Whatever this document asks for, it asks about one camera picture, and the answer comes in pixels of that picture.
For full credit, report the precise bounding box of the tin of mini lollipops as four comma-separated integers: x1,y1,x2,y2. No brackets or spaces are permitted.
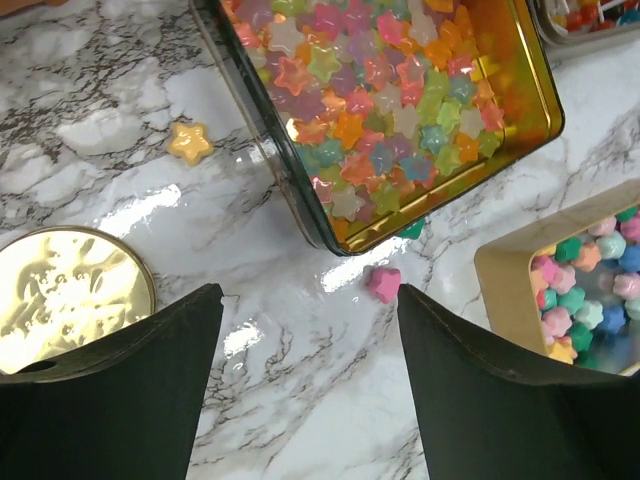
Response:
530,0,639,47

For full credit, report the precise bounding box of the tin of translucent star candies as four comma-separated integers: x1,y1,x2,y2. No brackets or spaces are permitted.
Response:
193,1,564,257

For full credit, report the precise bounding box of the tin of pastel star candies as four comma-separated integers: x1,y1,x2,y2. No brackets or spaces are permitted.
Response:
474,180,639,376

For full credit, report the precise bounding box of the green star candy on table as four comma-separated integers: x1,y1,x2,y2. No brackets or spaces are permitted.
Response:
396,218,425,240

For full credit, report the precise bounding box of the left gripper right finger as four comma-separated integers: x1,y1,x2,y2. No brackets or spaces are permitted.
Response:
397,284,639,479

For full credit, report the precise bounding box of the pink star candy on table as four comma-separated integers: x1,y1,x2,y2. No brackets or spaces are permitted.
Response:
367,267,402,304

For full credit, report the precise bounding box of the yellow star candy on table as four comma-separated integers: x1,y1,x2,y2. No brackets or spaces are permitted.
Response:
167,123,214,166

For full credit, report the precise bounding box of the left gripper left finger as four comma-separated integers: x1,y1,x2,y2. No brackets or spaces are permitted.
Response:
1,284,223,479

